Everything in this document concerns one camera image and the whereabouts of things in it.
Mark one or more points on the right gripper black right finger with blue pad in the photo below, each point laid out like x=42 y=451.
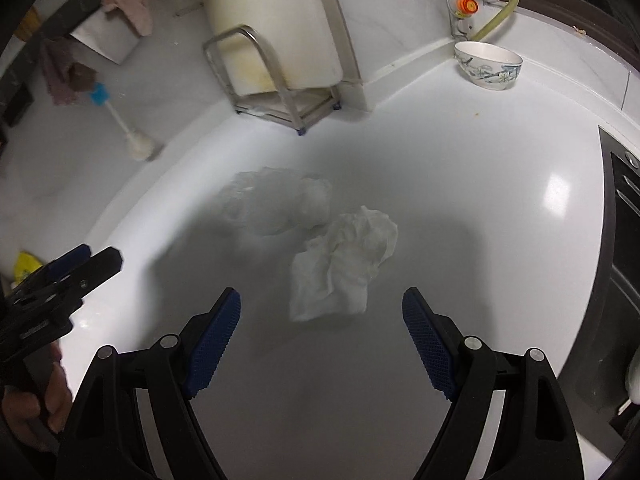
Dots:
x=450 y=364

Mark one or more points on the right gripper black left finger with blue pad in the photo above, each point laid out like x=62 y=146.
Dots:
x=185 y=363

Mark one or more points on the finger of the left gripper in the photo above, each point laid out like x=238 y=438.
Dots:
x=67 y=262
x=90 y=275

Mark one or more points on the black kitchen sink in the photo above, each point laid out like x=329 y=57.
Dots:
x=594 y=374

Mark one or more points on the person's left hand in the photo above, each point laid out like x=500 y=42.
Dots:
x=21 y=409

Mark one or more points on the yellow detergent pouch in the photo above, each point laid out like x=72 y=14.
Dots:
x=25 y=264

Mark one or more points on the crumpled white tissue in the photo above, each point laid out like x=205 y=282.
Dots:
x=333 y=273

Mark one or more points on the crumpled clear plastic bag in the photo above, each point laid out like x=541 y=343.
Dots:
x=270 y=201

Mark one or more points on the mauve hanging cloth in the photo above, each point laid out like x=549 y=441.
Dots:
x=65 y=77

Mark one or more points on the steel cleaver blade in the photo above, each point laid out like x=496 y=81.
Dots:
x=109 y=34

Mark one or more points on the yellow hanging scrubber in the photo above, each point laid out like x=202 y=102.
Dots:
x=29 y=25

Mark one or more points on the steel cutting board rack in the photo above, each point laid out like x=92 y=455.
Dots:
x=295 y=109

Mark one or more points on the white floral ceramic bowl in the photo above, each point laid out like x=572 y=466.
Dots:
x=488 y=66

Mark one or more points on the white cutting board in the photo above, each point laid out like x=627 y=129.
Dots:
x=297 y=30

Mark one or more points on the blue handled bottle brush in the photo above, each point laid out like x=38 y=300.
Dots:
x=140 y=147

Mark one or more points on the black wall rail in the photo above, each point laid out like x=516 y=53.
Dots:
x=59 y=24

